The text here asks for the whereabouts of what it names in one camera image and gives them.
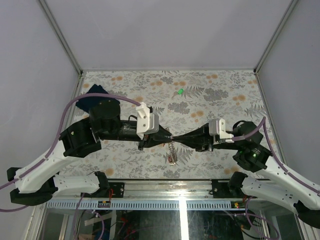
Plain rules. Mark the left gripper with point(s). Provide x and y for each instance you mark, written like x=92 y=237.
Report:
x=154 y=139

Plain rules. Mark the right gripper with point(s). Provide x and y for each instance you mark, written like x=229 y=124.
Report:
x=199 y=138

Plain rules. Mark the green capped key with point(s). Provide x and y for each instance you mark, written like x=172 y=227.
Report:
x=179 y=92

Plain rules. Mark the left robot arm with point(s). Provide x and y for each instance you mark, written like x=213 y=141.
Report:
x=40 y=181

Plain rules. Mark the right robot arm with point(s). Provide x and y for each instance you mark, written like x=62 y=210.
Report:
x=291 y=190

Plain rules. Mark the floral tablecloth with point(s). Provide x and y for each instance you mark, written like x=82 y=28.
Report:
x=233 y=95

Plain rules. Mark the dark blue folded cloth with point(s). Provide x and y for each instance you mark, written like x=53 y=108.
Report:
x=85 y=104

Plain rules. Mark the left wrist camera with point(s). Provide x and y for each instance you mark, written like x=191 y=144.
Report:
x=147 y=121

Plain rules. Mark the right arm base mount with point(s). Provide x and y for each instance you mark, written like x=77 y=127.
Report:
x=220 y=189

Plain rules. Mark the aluminium front rail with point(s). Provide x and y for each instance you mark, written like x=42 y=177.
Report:
x=148 y=189

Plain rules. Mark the white slotted cable duct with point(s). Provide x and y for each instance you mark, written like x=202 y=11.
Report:
x=118 y=204

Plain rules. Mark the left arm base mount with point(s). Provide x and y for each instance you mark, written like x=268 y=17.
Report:
x=116 y=190

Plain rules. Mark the right corner frame post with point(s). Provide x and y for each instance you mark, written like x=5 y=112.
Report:
x=287 y=14

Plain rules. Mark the corner frame post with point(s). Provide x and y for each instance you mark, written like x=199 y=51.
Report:
x=59 y=35
x=287 y=14

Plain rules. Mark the left corner frame post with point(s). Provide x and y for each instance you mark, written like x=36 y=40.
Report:
x=59 y=35

